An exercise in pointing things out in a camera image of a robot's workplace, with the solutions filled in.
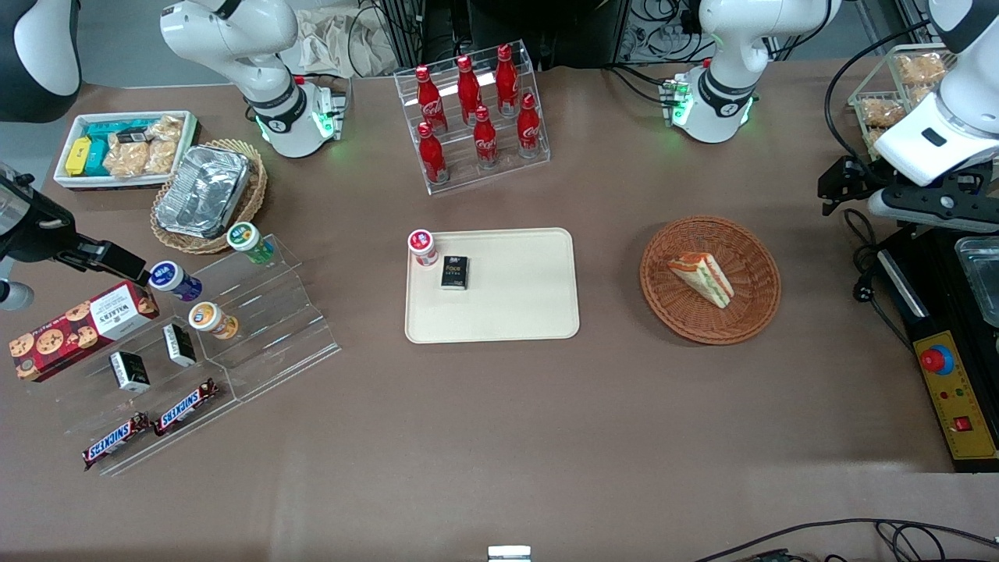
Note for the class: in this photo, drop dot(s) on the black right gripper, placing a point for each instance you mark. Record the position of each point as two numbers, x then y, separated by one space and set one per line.
35 232

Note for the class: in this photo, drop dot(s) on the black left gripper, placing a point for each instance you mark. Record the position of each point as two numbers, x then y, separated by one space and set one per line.
848 179

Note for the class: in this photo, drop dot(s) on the triangular sandwich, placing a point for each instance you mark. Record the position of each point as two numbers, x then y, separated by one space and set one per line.
706 279

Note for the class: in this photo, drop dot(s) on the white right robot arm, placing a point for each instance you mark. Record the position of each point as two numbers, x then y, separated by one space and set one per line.
234 39

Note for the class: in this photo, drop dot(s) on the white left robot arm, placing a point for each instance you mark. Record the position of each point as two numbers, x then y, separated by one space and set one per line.
726 47

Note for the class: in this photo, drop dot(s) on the aluminium foil tray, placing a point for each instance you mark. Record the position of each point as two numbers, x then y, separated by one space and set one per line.
203 191

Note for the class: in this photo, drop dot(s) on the small light wicker basket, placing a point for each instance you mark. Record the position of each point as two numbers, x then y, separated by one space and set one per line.
254 203

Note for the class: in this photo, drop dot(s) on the large brown wicker basket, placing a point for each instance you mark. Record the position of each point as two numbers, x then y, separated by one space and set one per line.
687 312

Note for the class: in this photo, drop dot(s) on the beige plastic tray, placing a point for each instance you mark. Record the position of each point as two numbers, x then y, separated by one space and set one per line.
515 304

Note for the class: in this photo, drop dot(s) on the blue lid jar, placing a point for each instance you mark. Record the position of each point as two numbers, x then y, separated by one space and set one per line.
173 279

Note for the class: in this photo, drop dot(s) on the wrapped rice cracker pack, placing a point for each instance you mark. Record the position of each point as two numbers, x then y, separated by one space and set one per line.
922 94
876 137
882 113
921 69

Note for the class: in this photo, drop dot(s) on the red cookie box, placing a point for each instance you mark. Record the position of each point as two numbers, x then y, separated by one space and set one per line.
78 332

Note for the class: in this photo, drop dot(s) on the white plastic bin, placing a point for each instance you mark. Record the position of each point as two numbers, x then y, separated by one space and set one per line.
66 181

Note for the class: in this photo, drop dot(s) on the small black white box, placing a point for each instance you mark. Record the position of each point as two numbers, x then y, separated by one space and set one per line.
129 371
179 345

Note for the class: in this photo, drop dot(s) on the clear bag of crackers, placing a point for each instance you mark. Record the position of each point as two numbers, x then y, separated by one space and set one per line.
125 160
164 148

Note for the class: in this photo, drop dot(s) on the orange lid jar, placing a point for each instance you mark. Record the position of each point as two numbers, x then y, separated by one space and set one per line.
211 320

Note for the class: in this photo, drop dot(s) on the yellow snack box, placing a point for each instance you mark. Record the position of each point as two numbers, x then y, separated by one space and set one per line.
77 158

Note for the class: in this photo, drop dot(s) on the green lid jar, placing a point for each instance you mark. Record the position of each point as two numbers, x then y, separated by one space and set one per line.
248 240

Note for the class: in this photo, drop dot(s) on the teal snack box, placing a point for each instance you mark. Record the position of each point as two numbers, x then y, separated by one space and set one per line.
100 131

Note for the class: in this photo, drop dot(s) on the snickers bar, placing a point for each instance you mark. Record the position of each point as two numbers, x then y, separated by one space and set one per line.
115 441
186 407

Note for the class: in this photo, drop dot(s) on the steel pan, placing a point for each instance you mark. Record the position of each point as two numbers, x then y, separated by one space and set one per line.
983 273

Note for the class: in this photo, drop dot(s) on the clear acrylic step stand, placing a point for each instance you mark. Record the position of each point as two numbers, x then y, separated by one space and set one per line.
273 343

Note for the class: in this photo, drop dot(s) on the red emergency stop button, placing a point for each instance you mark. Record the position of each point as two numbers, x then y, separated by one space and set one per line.
936 359

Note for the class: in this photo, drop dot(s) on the black yellow control box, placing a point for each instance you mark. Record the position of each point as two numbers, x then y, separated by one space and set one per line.
960 406

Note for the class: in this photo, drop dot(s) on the red lid white jar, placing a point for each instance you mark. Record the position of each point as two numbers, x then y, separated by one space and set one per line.
423 246

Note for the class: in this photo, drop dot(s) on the beige crumpled cloth bag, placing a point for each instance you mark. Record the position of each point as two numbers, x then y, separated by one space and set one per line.
328 39

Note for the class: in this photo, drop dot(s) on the red cola bottle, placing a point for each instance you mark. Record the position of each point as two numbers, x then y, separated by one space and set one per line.
469 90
431 156
528 129
485 140
428 97
506 78

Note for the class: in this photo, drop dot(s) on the black box with gold print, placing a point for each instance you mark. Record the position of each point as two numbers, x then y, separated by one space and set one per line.
454 273

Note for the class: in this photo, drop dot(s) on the clear acrylic bottle rack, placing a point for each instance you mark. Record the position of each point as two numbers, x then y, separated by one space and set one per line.
460 176

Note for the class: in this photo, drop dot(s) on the small silver metal block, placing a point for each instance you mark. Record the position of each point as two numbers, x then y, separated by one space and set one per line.
509 554

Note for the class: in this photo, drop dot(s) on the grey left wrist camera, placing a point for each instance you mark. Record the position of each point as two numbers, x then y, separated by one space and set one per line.
936 211

